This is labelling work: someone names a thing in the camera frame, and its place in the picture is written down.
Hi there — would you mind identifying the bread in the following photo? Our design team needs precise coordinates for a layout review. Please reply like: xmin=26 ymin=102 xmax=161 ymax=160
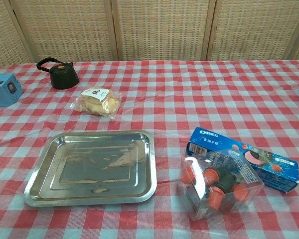
xmin=70 ymin=87 xmax=122 ymax=119

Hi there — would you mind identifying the stainless steel tray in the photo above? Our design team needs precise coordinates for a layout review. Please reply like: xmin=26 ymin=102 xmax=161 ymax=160
xmin=23 ymin=129 xmax=157 ymax=208

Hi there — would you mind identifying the red white checkered tablecloth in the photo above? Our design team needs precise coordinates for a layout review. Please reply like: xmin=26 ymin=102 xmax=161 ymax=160
xmin=0 ymin=59 xmax=299 ymax=239

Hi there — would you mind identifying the woven bamboo folding screen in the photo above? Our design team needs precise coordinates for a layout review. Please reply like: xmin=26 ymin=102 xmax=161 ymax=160
xmin=0 ymin=0 xmax=299 ymax=72

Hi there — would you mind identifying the clear box with orange capsules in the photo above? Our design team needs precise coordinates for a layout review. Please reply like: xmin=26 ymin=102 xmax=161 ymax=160
xmin=177 ymin=148 xmax=264 ymax=222

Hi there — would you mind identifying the blue Oreo cookie box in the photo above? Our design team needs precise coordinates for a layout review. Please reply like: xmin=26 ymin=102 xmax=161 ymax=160
xmin=185 ymin=126 xmax=299 ymax=194

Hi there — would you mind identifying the light blue cardboard box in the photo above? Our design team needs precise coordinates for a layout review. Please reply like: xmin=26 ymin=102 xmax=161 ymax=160
xmin=0 ymin=73 xmax=24 ymax=108

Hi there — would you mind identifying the black teapot with handle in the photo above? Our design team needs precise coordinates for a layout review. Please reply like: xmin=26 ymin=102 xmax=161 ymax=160
xmin=36 ymin=57 xmax=80 ymax=90

